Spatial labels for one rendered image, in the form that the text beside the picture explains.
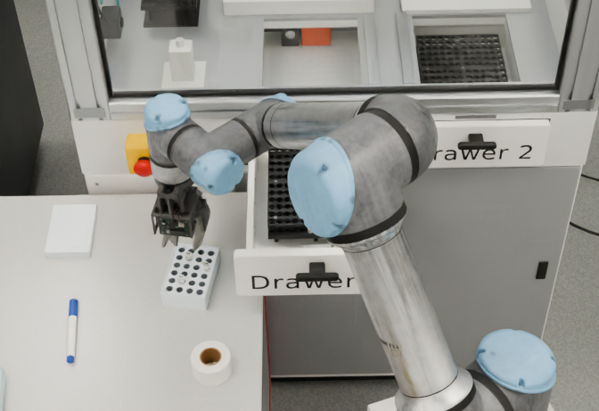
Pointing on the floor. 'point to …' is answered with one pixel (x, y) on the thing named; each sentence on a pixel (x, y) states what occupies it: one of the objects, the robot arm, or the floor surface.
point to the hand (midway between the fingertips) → (186, 238)
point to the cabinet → (430, 267)
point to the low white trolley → (123, 314)
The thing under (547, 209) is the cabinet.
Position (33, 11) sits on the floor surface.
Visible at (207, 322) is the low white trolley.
